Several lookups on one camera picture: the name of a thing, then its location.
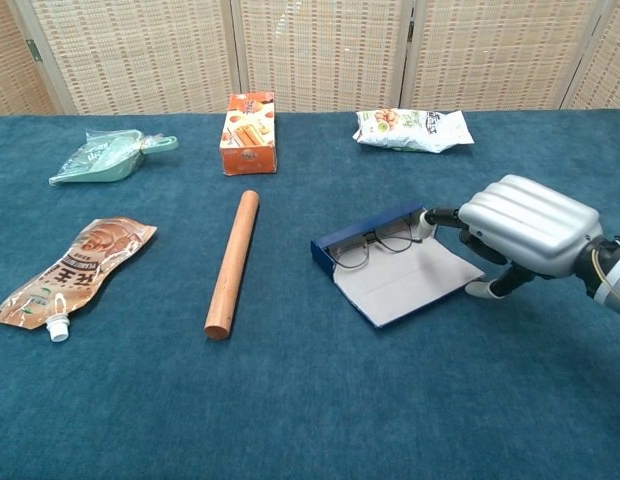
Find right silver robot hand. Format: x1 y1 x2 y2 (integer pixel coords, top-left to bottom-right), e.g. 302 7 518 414
417 173 605 300

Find grey and blue box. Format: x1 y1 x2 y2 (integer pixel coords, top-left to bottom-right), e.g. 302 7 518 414
310 201 486 329

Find black eyeglasses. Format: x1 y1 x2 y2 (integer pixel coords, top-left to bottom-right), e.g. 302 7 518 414
327 217 424 271

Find white snack bag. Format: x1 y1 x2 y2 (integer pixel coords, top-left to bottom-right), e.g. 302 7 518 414
353 107 476 154

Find bamboo folding screen panel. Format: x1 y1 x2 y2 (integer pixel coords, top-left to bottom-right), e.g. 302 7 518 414
559 0 620 111
9 0 246 116
229 0 416 114
399 0 609 112
0 0 59 117

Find blue table cloth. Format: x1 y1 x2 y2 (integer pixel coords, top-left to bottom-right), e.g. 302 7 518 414
0 108 620 480

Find orange snack box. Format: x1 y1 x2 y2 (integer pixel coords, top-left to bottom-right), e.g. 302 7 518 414
219 91 279 177

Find wooden rolling pin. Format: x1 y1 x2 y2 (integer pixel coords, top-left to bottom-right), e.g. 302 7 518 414
203 189 261 342

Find mint green plastic dustpan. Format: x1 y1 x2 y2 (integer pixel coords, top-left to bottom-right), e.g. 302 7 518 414
48 128 180 187

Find brown spout drink pouch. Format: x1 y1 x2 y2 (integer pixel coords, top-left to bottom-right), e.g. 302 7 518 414
0 216 159 343

